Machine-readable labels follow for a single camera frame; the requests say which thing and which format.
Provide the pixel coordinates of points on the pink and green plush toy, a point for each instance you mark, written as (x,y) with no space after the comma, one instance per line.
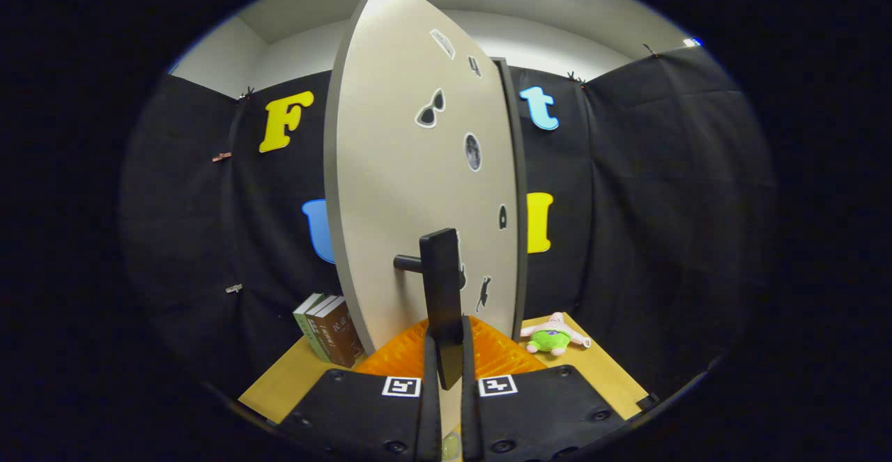
(550,340)

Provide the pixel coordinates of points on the black backdrop cloth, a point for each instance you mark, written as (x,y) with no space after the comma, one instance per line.
(662,204)

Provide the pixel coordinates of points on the dark grey cabinet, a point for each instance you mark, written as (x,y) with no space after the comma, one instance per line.
(521,204)

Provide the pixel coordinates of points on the olive brown book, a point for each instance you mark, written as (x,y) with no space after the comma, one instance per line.
(322,336)

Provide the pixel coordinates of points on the beige cabinet door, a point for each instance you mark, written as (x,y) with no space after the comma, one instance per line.
(390,169)

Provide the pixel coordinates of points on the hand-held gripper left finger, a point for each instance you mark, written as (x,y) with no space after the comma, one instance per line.
(430,413)

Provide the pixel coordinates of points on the green book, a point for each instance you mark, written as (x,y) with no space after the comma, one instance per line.
(306,329)

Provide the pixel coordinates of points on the small ceiling light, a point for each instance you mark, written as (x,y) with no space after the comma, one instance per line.
(693,42)

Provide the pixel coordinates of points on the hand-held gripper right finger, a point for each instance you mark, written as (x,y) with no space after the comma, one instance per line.
(468,413)

